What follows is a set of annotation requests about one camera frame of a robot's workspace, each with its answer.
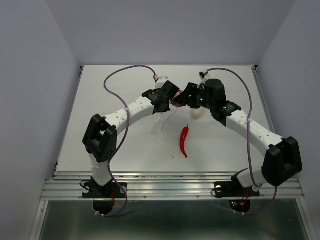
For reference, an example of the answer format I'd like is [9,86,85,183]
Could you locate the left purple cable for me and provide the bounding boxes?
[94,64,161,218]

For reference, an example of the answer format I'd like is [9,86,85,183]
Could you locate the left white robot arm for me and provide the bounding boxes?
[82,81,179,197]

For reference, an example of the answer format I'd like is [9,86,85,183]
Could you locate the white radish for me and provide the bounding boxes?
[190,107,204,120]

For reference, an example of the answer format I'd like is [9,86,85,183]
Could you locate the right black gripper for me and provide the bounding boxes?
[173,82,215,110]

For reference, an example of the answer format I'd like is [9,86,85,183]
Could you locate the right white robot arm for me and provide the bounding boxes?
[173,79,303,195]

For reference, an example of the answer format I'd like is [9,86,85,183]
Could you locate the clear zip top bag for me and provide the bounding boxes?
[150,104,179,136]

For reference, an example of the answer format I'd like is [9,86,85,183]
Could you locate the red chili pepper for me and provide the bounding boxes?
[179,125,189,158]

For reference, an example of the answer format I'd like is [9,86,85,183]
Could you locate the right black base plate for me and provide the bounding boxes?
[211,181,260,199]

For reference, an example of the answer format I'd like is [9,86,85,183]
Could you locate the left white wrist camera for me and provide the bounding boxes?
[155,76,169,89]

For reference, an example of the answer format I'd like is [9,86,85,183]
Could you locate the purple onion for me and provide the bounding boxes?
[170,93,183,108]

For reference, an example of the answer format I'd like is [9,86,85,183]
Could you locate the aluminium rail frame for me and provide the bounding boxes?
[29,64,316,240]

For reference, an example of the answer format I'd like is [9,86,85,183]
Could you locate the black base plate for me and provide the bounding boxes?
[79,181,127,199]
[211,181,260,199]

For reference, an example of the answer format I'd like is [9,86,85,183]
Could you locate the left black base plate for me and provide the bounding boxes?
[79,181,127,199]

